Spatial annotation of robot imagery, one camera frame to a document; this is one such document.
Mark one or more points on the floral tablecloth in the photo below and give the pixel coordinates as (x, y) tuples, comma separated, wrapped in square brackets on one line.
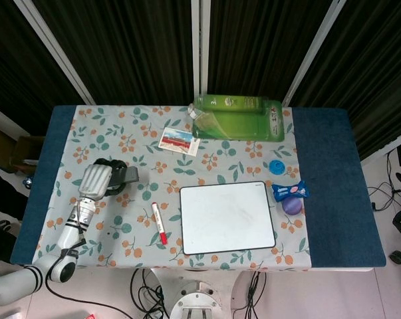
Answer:
[(187, 166)]

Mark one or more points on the cardboard box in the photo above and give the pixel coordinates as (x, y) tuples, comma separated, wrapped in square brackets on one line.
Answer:
[(24, 149)]

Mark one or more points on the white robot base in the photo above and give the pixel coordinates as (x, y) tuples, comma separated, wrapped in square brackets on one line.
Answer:
[(195, 304)]

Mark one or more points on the white frame post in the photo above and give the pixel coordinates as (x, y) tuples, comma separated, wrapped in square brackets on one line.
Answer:
[(57, 53), (200, 46), (311, 50)]

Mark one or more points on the red building postcard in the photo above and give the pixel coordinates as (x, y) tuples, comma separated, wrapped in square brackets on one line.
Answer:
[(178, 141)]

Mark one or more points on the large green plastic bottle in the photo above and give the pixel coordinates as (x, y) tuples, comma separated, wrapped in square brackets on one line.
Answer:
[(240, 123)]

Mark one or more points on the grey whiteboard eraser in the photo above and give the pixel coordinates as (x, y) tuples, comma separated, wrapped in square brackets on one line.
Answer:
[(128, 175)]

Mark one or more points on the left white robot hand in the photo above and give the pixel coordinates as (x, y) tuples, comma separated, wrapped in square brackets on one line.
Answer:
[(93, 181)]

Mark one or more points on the blue cookie packet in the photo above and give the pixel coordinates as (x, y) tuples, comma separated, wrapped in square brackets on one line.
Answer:
[(290, 190)]

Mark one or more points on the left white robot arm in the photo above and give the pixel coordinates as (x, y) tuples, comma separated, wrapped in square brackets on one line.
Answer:
[(70, 236)]

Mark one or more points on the blue table mat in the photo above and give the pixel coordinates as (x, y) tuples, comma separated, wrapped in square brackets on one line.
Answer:
[(330, 186)]

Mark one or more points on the small white whiteboard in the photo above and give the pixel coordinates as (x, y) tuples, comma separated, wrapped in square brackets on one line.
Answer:
[(226, 217)]

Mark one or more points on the red whiteboard marker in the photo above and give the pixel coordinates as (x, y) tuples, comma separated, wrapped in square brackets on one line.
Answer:
[(158, 221)]

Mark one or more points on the purple round ball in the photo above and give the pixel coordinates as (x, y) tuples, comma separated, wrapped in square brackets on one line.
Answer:
[(291, 207)]

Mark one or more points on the blue round lid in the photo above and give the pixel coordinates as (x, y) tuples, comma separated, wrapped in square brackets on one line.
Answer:
[(276, 167)]

